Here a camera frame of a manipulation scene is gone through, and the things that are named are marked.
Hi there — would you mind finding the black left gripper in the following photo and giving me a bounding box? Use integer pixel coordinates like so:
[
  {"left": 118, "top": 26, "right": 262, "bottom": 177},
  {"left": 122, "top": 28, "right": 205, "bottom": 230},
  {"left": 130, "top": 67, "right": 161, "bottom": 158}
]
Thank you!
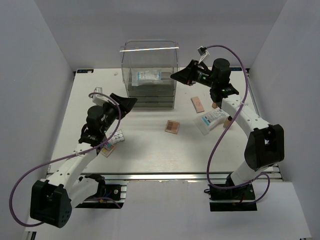
[{"left": 100, "top": 93, "right": 137, "bottom": 134}]

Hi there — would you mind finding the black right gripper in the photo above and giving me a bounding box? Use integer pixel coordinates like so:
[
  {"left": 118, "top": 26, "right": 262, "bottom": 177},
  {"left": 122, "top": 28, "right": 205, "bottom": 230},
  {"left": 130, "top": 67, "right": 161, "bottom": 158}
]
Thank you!
[{"left": 170, "top": 60, "right": 217, "bottom": 89}]

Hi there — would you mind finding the white puffy cotton pad bag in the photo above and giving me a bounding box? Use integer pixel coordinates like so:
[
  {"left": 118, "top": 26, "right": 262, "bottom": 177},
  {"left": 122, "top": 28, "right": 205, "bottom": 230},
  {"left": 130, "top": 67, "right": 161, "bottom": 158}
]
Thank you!
[{"left": 131, "top": 69, "right": 162, "bottom": 87}]

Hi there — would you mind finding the clear smoky makeup organizer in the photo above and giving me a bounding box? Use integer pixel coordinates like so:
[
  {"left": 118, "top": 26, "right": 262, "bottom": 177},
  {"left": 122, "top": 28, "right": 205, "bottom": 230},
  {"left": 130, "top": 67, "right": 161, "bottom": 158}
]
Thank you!
[{"left": 119, "top": 39, "right": 179, "bottom": 109}]

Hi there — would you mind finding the white cotton pad pack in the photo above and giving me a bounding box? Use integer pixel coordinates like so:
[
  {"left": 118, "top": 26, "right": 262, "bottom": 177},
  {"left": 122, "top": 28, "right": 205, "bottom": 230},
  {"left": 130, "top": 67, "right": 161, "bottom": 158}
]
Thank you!
[{"left": 193, "top": 108, "right": 227, "bottom": 136}]

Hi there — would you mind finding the beige foundation bottle black cap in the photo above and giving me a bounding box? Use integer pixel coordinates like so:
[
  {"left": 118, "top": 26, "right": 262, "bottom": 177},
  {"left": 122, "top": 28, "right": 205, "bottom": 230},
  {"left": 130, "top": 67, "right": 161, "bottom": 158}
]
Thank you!
[{"left": 223, "top": 116, "right": 233, "bottom": 129}]

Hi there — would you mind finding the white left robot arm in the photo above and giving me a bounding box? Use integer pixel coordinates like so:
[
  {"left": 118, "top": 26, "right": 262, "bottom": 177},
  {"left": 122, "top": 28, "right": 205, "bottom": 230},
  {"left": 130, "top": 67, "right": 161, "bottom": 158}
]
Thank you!
[{"left": 30, "top": 93, "right": 137, "bottom": 228}]

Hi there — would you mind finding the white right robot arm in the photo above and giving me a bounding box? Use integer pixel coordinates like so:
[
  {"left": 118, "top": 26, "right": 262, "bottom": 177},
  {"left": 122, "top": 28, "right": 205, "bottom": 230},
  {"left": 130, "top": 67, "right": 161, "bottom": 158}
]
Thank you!
[{"left": 170, "top": 58, "right": 285, "bottom": 200}]

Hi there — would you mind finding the pink slim makeup palette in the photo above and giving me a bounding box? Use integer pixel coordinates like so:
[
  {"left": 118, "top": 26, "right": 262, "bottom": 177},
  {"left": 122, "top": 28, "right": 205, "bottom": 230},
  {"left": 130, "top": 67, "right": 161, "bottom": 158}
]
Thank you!
[{"left": 190, "top": 96, "right": 205, "bottom": 114}]

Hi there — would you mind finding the grey nine-pan eyeshadow palette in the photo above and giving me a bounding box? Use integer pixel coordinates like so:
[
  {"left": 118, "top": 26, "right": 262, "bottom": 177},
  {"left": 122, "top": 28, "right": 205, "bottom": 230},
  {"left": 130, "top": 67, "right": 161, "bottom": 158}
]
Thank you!
[{"left": 109, "top": 129, "right": 125, "bottom": 145}]

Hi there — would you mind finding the beige foundation bottle grey pump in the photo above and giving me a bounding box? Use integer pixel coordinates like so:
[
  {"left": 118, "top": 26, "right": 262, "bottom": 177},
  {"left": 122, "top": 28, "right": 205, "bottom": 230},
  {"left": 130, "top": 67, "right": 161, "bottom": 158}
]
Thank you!
[{"left": 211, "top": 102, "right": 218, "bottom": 109}]

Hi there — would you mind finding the colourful eyeshadow palette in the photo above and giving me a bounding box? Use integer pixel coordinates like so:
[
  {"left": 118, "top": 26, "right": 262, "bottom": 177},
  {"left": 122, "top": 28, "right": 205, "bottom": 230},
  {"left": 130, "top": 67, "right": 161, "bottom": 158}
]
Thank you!
[{"left": 100, "top": 143, "right": 116, "bottom": 158}]

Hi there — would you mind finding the blue label sticker right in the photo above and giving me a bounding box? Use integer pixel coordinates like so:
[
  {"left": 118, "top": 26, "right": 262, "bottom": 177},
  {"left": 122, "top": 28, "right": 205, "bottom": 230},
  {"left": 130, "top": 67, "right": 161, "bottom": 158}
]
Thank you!
[{"left": 230, "top": 67, "right": 242, "bottom": 72}]

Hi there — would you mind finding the blue label sticker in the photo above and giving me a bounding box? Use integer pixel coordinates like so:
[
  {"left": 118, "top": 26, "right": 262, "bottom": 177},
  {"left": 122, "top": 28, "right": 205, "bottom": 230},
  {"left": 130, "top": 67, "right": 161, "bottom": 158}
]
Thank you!
[
  {"left": 76, "top": 69, "right": 94, "bottom": 74},
  {"left": 230, "top": 67, "right": 242, "bottom": 72}
]

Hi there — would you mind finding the brown four-pan eyeshadow palette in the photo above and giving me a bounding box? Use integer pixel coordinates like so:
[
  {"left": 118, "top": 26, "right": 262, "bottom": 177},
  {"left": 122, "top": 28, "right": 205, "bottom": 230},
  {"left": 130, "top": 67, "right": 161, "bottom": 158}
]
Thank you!
[{"left": 164, "top": 120, "right": 180, "bottom": 134}]

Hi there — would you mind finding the blue label sticker left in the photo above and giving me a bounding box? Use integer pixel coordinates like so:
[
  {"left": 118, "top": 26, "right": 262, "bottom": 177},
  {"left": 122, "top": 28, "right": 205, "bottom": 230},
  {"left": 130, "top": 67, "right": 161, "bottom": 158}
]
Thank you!
[{"left": 76, "top": 69, "right": 94, "bottom": 74}]

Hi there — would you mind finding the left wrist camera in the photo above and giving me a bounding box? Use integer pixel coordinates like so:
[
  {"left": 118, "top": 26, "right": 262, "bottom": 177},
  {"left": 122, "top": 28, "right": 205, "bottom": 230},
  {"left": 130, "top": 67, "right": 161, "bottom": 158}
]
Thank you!
[{"left": 91, "top": 87, "right": 108, "bottom": 107}]

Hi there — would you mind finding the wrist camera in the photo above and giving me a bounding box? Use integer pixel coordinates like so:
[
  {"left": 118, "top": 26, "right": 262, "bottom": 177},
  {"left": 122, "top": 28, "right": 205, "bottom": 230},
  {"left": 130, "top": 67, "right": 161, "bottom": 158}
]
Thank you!
[
  {"left": 197, "top": 46, "right": 210, "bottom": 64},
  {"left": 91, "top": 87, "right": 108, "bottom": 107}
]

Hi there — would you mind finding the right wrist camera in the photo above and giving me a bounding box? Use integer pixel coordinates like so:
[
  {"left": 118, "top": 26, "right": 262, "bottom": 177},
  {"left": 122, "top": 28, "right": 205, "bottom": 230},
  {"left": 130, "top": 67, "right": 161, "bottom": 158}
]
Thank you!
[{"left": 197, "top": 46, "right": 210, "bottom": 64}]

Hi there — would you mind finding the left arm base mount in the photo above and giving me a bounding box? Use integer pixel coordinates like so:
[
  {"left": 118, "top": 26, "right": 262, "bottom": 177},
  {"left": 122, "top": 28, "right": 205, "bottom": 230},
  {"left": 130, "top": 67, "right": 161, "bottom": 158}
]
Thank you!
[{"left": 76, "top": 181, "right": 127, "bottom": 209}]

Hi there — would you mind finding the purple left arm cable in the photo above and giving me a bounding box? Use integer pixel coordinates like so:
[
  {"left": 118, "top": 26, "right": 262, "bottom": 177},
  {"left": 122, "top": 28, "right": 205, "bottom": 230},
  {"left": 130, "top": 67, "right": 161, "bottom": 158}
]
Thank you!
[{"left": 9, "top": 91, "right": 126, "bottom": 227}]

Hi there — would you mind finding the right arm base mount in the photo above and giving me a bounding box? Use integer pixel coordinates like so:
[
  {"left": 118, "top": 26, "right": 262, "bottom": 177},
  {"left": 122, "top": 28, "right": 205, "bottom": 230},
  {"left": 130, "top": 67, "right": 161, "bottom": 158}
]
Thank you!
[{"left": 203, "top": 184, "right": 258, "bottom": 212}]

